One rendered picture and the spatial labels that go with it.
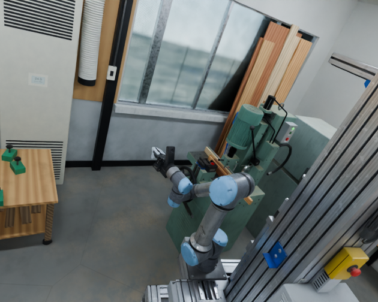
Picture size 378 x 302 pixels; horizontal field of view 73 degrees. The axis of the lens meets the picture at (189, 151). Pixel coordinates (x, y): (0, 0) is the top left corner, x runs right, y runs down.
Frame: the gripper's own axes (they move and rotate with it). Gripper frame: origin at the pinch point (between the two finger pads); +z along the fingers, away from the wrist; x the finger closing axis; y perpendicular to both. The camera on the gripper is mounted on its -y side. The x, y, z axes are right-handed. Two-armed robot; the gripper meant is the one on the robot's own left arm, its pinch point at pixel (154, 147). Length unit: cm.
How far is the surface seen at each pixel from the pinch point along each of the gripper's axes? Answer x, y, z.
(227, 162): 76, 9, -4
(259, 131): 84, -24, -10
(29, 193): -42, 77, 54
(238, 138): 70, -14, -5
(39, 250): -29, 129, 42
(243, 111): 65, -34, 0
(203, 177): 58, 24, -3
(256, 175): 93, 9, -23
